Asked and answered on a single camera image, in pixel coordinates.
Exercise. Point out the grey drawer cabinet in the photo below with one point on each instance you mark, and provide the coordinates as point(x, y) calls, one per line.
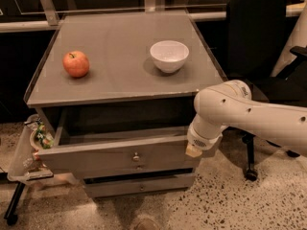
point(120, 65)

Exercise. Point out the round metal drawer knob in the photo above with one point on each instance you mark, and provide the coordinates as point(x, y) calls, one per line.
point(136, 157)

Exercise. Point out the grey bottom drawer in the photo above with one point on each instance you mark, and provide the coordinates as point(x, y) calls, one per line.
point(140, 185)

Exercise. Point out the grey drawer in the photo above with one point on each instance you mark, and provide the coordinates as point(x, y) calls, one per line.
point(143, 167)
point(92, 150)
point(140, 185)

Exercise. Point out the black office chair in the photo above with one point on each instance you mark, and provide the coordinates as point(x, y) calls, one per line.
point(255, 32)

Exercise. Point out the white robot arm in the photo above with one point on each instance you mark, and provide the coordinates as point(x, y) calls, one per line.
point(252, 99)

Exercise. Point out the white ceramic bowl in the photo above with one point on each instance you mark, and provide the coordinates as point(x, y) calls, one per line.
point(169, 55)

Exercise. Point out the grey middle drawer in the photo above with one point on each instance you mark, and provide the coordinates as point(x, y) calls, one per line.
point(143, 167)

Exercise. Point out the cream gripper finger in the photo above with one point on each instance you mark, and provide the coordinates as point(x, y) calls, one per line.
point(192, 151)

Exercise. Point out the grey top drawer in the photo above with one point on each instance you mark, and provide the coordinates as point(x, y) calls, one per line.
point(92, 150)

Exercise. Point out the metal rail with brackets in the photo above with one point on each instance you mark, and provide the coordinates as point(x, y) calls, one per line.
point(46, 15)

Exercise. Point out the snack packets in bin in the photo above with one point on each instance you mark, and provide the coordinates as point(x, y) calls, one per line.
point(40, 139)

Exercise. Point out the red apple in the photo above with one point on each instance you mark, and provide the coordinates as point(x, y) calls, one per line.
point(76, 64)

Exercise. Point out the black stand leg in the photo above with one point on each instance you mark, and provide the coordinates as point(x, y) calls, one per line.
point(10, 216)

